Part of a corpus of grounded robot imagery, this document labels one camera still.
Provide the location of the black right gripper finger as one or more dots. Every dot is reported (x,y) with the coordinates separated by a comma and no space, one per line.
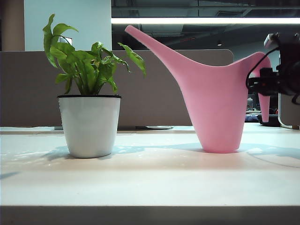
(269,75)
(267,87)

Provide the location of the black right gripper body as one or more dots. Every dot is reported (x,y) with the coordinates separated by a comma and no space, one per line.
(290,65)

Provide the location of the pink plastic watering can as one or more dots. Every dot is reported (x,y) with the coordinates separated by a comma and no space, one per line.
(215,105)

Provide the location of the green plant in white pot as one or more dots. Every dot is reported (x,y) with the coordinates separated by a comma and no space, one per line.
(89,126)

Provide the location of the dark computer monitor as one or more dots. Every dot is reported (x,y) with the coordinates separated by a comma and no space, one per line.
(273,103)

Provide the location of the small clear bottle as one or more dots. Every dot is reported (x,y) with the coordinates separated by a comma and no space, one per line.
(249,103)

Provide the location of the black bag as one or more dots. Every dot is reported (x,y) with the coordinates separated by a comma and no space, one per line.
(273,119)

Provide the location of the brown partition with white edge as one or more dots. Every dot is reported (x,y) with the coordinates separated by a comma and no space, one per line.
(289,112)

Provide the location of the blue checked cloth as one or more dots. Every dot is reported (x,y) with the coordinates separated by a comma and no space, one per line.
(252,117)

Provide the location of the long ceiling light strip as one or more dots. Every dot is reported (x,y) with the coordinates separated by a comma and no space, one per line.
(187,20)

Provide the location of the grey partition foot plate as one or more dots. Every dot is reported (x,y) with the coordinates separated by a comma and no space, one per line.
(159,127)

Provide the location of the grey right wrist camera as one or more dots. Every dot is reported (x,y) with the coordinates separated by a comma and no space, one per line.
(269,39)

